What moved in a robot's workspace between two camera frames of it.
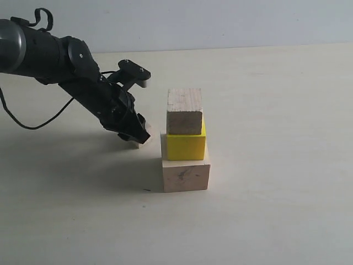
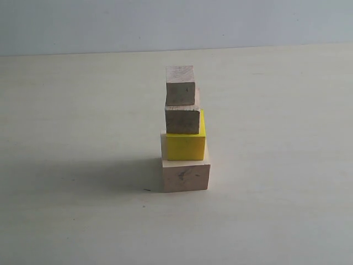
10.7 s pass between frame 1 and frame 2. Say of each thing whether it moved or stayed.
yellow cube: stayed
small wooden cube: moved
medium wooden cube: stayed
